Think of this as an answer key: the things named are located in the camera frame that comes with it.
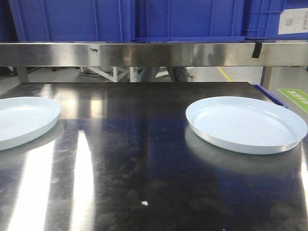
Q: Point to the light blue plate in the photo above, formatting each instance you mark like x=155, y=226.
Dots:
x=246, y=125
x=23, y=119

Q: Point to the person legs in jeans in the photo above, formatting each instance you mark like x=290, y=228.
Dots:
x=176, y=73

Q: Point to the blue plastic crate middle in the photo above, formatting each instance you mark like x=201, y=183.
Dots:
x=189, y=20

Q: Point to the blue plastic crate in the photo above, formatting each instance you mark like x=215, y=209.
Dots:
x=68, y=20
x=189, y=20
x=261, y=19

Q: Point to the blue bin edge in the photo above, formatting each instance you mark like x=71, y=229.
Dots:
x=270, y=95

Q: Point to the black tape strip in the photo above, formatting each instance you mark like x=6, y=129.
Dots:
x=257, y=50

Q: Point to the blue plastic crate right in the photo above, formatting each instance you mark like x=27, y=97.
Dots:
x=261, y=19

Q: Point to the blue plastic crate left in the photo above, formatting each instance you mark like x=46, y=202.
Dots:
x=68, y=20

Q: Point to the white paper label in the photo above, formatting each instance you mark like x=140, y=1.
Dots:
x=293, y=21

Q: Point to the white metal frame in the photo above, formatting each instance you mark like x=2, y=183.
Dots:
x=115, y=74

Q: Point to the steel shelf post right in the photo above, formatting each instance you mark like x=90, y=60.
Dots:
x=266, y=76

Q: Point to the steel shelf post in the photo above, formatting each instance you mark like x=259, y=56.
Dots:
x=22, y=74
x=266, y=76

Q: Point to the steel shelf post left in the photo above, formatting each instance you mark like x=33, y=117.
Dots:
x=22, y=74

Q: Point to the stainless steel shelf rail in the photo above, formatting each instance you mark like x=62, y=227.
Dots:
x=274, y=53

